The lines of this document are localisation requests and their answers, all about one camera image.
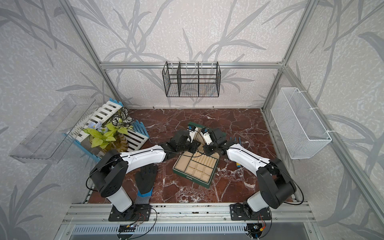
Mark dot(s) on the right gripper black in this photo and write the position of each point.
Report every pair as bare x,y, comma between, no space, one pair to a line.
207,152

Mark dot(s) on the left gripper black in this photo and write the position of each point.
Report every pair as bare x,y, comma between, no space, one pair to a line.
194,147

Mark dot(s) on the green jewelry box beige lining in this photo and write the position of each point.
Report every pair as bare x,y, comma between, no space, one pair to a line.
198,167

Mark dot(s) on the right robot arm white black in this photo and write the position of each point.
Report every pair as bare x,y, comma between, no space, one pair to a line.
275,183

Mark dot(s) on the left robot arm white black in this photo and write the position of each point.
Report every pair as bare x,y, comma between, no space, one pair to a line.
109,173

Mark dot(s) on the white blue slatted fence stand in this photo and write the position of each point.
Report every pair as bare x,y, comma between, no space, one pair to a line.
136,137

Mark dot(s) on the black glove blue cuff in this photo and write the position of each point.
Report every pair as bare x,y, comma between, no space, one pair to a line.
145,180

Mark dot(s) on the green plant in amber vase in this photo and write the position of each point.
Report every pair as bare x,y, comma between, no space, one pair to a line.
112,135

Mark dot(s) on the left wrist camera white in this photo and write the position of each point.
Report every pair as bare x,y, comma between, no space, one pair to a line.
192,132

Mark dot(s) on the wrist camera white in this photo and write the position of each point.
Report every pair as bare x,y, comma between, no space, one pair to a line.
192,132
206,136

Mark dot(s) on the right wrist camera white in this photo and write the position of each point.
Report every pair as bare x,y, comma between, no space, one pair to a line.
206,136

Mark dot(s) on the black wire wall basket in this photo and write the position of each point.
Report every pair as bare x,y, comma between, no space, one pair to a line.
199,80

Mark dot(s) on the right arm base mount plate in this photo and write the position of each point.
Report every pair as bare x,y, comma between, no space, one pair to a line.
242,212

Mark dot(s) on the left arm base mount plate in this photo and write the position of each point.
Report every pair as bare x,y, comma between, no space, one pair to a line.
135,213

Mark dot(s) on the white mesh wall basket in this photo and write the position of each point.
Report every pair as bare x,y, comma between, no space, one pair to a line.
301,130

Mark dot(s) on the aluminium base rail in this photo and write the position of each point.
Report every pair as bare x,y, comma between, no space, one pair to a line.
292,222

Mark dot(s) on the clear acrylic wall shelf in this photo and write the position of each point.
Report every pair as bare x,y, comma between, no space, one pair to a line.
51,139

